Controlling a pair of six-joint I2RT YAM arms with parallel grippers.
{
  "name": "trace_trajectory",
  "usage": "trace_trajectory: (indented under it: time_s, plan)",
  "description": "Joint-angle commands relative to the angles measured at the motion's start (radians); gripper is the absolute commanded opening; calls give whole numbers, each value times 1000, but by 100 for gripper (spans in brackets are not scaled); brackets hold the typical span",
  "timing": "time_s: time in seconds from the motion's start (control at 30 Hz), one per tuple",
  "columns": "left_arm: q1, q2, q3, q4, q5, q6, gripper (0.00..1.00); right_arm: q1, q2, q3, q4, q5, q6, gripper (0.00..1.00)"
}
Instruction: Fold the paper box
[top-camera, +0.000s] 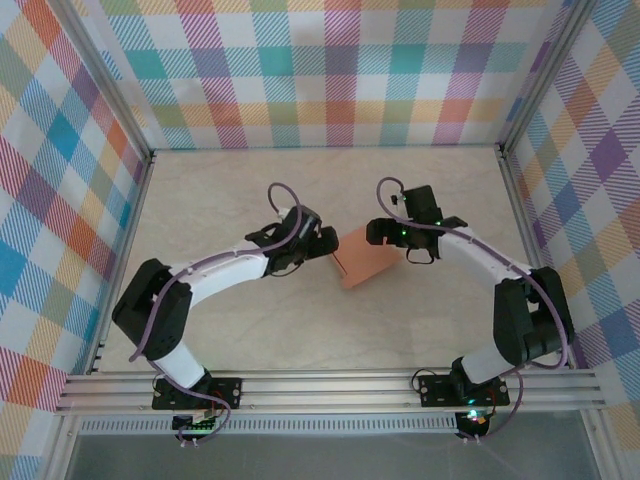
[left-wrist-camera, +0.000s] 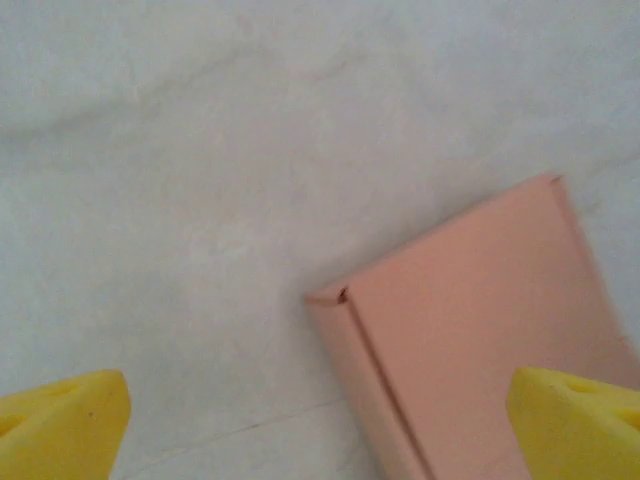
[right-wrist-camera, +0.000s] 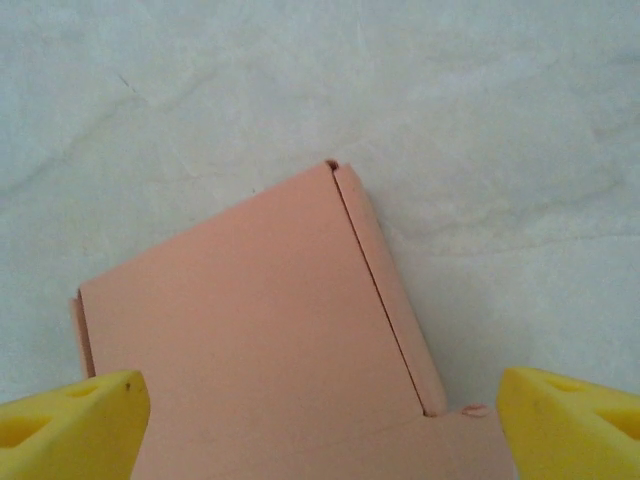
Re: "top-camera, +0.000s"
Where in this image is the orange paper box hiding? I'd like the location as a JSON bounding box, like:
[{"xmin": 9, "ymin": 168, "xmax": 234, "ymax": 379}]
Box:
[{"xmin": 332, "ymin": 224, "xmax": 401, "ymax": 290}]

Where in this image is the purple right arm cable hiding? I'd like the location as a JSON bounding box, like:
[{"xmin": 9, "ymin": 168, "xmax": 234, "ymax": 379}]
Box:
[{"xmin": 374, "ymin": 175, "xmax": 576, "ymax": 444}]

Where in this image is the slotted grey cable duct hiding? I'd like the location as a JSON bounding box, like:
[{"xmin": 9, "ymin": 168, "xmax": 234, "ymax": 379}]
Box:
[{"xmin": 79, "ymin": 412, "xmax": 461, "ymax": 434}]

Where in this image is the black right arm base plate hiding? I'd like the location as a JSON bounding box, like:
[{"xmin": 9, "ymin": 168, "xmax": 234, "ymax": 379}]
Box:
[{"xmin": 417, "ymin": 373, "xmax": 511, "ymax": 407}]

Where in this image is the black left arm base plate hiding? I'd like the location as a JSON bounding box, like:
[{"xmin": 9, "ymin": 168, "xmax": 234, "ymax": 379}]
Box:
[{"xmin": 152, "ymin": 377, "xmax": 244, "ymax": 411}]

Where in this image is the aluminium table side rail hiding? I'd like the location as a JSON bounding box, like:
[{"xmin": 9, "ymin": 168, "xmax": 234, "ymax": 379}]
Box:
[
  {"xmin": 85, "ymin": 149, "xmax": 159, "ymax": 376},
  {"xmin": 497, "ymin": 144, "xmax": 574, "ymax": 371}
]

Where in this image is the aluminium frame post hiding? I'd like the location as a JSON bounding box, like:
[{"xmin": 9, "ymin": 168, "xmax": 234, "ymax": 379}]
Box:
[
  {"xmin": 47, "ymin": 0, "xmax": 155, "ymax": 166},
  {"xmin": 497, "ymin": 0, "xmax": 601, "ymax": 156}
]

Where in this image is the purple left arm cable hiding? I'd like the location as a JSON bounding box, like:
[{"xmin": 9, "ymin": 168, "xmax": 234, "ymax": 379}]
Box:
[{"xmin": 128, "ymin": 182, "xmax": 321, "ymax": 446}]

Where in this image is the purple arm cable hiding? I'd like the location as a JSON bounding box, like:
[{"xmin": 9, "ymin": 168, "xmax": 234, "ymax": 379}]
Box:
[
  {"xmin": 374, "ymin": 175, "xmax": 576, "ymax": 444},
  {"xmin": 128, "ymin": 182, "xmax": 321, "ymax": 446}
]

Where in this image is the aluminium mounting rail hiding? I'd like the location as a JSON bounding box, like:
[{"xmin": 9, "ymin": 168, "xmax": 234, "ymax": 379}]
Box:
[{"xmin": 54, "ymin": 369, "xmax": 606, "ymax": 416}]

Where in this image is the grey metal panel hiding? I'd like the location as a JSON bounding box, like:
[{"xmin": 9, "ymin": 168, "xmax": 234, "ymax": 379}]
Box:
[{"xmin": 64, "ymin": 432, "xmax": 601, "ymax": 480}]

